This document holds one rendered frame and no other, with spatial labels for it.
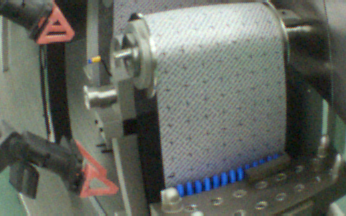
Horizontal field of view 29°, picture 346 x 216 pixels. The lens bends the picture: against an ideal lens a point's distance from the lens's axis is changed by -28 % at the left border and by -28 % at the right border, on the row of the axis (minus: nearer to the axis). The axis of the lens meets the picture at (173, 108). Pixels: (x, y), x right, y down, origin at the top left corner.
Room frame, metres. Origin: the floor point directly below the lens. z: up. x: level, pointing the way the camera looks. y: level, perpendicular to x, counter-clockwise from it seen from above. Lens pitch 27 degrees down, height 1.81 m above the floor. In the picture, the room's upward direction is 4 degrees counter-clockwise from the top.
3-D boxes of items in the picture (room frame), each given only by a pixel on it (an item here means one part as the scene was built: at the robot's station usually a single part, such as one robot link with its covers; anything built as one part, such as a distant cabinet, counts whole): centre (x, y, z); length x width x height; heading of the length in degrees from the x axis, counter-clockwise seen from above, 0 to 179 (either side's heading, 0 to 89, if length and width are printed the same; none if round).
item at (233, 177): (1.23, -0.09, 1.03); 0.21 x 0.04 x 0.03; 108
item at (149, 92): (1.27, 0.04, 1.25); 0.15 x 0.01 x 0.15; 18
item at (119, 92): (1.29, 0.10, 1.05); 0.06 x 0.05 x 0.31; 108
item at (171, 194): (1.14, 0.01, 1.05); 0.04 x 0.04 x 0.04
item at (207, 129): (1.25, -0.09, 1.11); 0.23 x 0.01 x 0.18; 108
